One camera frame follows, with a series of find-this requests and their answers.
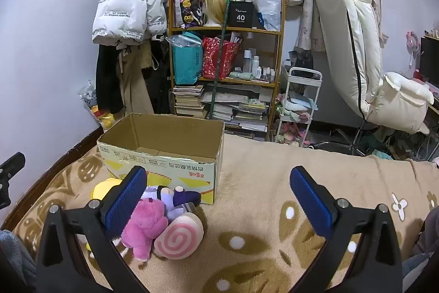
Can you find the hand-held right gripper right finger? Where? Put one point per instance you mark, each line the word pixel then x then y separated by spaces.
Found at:
pixel 310 200

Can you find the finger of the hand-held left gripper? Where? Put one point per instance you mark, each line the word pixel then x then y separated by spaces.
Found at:
pixel 10 166

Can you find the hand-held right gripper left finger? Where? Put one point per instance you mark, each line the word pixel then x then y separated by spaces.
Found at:
pixel 125 200

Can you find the yellow plush toy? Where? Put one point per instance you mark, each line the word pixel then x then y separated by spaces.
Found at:
pixel 103 188

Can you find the pink plush toy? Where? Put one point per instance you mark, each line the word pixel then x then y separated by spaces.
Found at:
pixel 144 224

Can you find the printed cardboard box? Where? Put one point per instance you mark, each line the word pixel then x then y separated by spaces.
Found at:
pixel 178 173

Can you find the purple doll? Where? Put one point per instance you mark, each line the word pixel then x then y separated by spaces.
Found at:
pixel 185 198

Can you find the pink white swirl plush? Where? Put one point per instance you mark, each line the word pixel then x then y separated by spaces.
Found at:
pixel 178 238

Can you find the plastic bag of toys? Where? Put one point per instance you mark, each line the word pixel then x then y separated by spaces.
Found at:
pixel 103 118

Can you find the grey blue fleece clothing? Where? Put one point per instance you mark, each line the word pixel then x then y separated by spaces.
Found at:
pixel 13 255
pixel 428 234

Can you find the beige hanging coat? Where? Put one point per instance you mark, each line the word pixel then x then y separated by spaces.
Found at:
pixel 132 90

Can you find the pile of magazines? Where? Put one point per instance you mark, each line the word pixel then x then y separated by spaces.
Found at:
pixel 240 114

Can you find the stack of books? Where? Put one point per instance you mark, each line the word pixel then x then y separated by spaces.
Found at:
pixel 188 100

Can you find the black hanging coat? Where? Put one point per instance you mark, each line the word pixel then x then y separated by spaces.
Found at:
pixel 108 80

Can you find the black hanging garment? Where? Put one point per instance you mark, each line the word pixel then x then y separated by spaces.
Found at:
pixel 159 83

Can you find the white trolley cart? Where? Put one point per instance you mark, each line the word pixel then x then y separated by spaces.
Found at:
pixel 305 70

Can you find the green pole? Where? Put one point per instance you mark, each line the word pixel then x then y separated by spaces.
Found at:
pixel 214 97

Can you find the group of cosmetic bottles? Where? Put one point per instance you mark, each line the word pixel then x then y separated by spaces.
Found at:
pixel 255 66

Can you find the teal paper bag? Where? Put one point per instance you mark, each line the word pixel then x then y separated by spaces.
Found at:
pixel 185 63

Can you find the red patterned gift bag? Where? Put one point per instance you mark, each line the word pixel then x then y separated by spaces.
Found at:
pixel 226 59

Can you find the cream padded chair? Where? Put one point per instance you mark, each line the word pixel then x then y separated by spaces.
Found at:
pixel 346 21

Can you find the pink desk fan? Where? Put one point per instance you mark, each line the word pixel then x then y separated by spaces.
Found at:
pixel 413 42

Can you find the wooden shelf rack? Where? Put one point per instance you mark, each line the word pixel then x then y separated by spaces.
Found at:
pixel 226 29

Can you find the black cardboard box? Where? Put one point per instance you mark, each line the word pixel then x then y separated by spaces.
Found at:
pixel 240 16

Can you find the white plastic bag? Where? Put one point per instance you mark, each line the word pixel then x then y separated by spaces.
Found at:
pixel 269 4

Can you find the colourful printed bag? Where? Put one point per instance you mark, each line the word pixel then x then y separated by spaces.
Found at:
pixel 188 4

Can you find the blonde wig head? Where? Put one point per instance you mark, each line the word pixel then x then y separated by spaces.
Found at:
pixel 212 4

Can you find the dark wooden bed frame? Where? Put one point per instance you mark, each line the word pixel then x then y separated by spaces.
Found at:
pixel 77 146

